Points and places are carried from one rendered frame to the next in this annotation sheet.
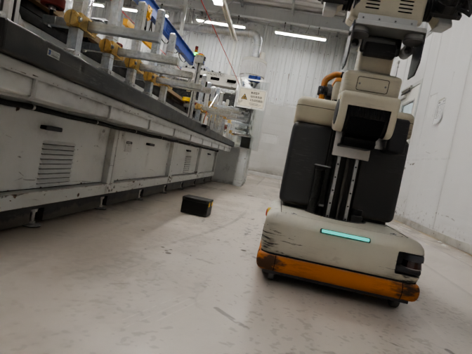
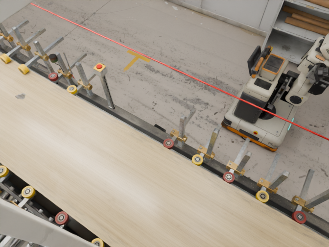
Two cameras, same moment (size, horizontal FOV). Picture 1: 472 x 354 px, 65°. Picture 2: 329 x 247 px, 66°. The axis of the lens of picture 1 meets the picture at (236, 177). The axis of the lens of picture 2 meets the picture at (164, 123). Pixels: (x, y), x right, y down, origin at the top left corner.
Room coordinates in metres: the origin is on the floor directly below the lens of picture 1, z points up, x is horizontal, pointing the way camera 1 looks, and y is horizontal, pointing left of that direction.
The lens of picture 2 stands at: (1.96, 1.46, 2.61)
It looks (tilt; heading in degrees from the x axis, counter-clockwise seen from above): 58 degrees down; 297
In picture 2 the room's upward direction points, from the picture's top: 1 degrees counter-clockwise
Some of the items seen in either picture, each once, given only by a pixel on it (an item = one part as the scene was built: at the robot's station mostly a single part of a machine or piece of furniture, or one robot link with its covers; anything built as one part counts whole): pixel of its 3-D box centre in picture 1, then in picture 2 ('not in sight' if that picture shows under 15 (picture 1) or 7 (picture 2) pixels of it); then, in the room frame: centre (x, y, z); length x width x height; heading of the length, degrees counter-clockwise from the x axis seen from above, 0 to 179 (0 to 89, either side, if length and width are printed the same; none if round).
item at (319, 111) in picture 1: (344, 152); (264, 87); (1.82, -0.50, 0.59); 0.55 x 0.34 x 0.83; 84
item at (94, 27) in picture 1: (101, 29); (302, 194); (1.33, 0.57, 0.82); 0.43 x 0.03 x 0.04; 84
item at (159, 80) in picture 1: (164, 81); (208, 145); (2.08, 0.49, 0.80); 0.43 x 0.03 x 0.04; 84
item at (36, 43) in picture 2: (209, 109); (46, 61); (3.79, 0.39, 0.89); 0.04 x 0.04 x 0.48; 84
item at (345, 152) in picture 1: (374, 130); (294, 88); (1.55, -0.53, 0.68); 0.28 x 0.27 x 0.25; 84
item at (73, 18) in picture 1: (81, 24); (302, 204); (1.32, 0.64, 0.82); 0.14 x 0.06 x 0.05; 174
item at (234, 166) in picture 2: (134, 64); (235, 168); (1.82, 0.59, 0.81); 0.14 x 0.06 x 0.05; 174
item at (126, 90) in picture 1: (199, 128); (77, 88); (3.48, 0.42, 0.67); 5.11 x 0.08 x 0.10; 174
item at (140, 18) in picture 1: (135, 52); (240, 167); (1.80, 0.59, 0.87); 0.04 x 0.04 x 0.48; 84
